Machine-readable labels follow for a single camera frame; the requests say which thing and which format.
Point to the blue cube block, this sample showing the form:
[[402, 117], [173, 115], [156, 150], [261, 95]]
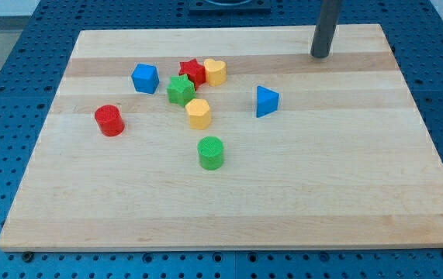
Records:
[[145, 78]]

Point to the grey cylindrical robot arm rod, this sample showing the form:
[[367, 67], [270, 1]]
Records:
[[325, 28]]

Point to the red star block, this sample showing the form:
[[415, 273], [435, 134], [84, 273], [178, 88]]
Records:
[[194, 71]]

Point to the light wooden board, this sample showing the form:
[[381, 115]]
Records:
[[346, 162]]

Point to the yellow heart block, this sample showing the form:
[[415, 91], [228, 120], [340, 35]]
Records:
[[215, 71]]

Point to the red cylinder block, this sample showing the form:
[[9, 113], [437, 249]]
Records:
[[109, 120]]

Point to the green cylinder block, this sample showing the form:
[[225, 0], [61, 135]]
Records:
[[211, 153]]

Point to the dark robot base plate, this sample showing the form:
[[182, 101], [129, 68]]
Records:
[[201, 6]]

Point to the green star block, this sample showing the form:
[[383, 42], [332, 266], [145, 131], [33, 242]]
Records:
[[180, 90]]

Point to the blue triangle block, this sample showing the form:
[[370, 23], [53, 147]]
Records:
[[267, 101]]

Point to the yellow hexagon block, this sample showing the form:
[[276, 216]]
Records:
[[199, 113]]

